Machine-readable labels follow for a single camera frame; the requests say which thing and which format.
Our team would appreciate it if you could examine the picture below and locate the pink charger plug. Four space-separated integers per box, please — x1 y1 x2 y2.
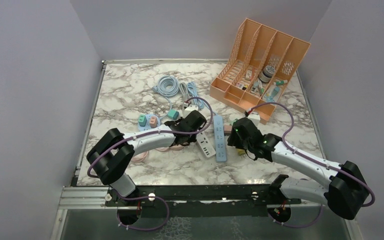
148 116 158 128
223 125 232 135

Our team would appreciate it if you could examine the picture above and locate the yellow charger plug front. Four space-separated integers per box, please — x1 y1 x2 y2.
237 149 247 156

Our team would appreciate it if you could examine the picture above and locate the green charger plug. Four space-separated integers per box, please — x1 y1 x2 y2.
137 114 147 127

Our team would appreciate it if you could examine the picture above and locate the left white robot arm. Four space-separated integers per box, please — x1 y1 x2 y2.
86 110 207 206

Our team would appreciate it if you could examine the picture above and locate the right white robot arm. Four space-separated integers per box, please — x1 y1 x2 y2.
227 117 370 220

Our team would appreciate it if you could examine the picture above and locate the teal charger plug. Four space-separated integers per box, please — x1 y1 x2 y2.
167 109 180 121

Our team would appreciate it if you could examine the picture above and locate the white power strip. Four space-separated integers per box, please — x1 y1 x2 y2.
196 132 216 158

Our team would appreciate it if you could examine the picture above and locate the blue long power strip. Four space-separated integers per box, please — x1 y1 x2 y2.
213 115 227 163

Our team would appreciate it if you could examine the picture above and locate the pink round power strip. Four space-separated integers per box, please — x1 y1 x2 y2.
155 145 184 152

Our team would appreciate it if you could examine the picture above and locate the blue round power strip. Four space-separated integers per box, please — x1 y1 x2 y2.
137 114 161 131

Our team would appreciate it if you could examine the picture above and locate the orange file organizer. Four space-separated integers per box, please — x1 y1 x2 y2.
210 18 311 124

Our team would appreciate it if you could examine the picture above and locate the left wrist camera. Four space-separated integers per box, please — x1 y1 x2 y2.
182 104 199 118

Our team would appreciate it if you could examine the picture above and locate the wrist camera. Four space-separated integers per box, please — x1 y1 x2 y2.
246 111 261 127
182 104 199 118

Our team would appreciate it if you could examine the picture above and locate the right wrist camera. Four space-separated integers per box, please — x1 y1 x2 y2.
246 111 261 127

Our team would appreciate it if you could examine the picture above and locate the grey power cable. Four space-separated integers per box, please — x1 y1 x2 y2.
178 82 196 110

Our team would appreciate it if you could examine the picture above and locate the blue coiled cable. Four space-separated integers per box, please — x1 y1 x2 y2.
152 75 180 98

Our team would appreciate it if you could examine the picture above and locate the pink coiled cable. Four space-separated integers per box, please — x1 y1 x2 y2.
129 150 150 164

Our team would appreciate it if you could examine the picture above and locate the black mounting rail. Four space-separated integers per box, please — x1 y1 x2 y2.
105 174 302 218

